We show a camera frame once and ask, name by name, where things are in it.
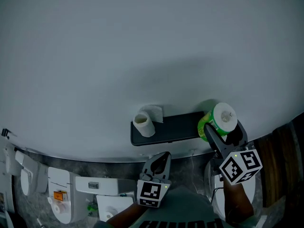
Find person's light green t-shirt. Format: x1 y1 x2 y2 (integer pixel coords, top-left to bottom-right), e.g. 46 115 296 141
94 186 259 228

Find white toilet with tank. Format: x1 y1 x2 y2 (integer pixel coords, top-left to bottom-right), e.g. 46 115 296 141
75 176 138 223

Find black wall shelf paper holder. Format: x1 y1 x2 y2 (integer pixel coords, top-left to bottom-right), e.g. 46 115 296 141
130 111 207 147

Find person's left forearm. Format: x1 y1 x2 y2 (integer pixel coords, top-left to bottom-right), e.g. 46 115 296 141
105 202 148 228

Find person's right forearm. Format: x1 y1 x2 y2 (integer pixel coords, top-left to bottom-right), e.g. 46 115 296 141
222 180 255 223

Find black wall hook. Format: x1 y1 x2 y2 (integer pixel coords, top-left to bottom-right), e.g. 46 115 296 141
1 128 18 140

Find white tankless toilet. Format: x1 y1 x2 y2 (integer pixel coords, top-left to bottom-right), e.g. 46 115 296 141
47 166 88 225

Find white power cable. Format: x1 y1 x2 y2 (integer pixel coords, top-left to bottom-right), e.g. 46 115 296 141
190 154 199 192

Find white toilet with black stripe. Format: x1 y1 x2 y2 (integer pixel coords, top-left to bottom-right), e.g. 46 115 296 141
204 160 257 220

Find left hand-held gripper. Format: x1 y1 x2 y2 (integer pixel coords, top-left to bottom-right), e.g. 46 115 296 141
136 152 172 209

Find orange box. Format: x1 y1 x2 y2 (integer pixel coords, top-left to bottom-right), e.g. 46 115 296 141
53 190 69 202

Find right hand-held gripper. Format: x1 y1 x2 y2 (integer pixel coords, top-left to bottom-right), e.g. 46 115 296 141
203 119 264 186

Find green toilet paper roll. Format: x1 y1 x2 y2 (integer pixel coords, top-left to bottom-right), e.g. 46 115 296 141
197 102 238 143

